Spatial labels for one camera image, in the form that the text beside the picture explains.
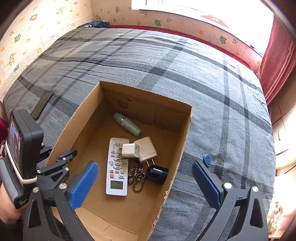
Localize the black round cap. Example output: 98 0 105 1
146 164 169 185

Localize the person's left hand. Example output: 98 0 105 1
0 184 23 225

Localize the white remote control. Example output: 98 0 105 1
106 137 130 196

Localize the cream wardrobe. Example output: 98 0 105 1
268 76 296 171

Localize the small white charger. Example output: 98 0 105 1
122 143 140 158

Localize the red mattress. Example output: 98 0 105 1
0 24 258 153

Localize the brown cardboard box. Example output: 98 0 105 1
45 80 193 241

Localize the red curtain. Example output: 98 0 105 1
256 16 296 106

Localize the black smartphone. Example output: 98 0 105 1
31 91 53 120

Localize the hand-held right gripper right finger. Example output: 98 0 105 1
191 160 270 241

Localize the wooden shelf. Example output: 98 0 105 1
266 199 296 239

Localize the red cartoon cushion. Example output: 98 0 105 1
200 14 230 29

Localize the large white charger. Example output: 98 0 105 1
133 137 158 167

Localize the mint green tube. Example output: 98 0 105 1
113 113 142 137

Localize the metal key bunch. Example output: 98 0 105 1
127 163 147 192

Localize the grey plaid blanket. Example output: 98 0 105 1
2 27 277 241

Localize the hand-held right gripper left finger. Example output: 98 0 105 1
22 161 99 241

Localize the dark blue cloth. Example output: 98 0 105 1
77 20 111 28

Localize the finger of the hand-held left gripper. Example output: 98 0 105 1
36 163 71 188
39 144 78 166

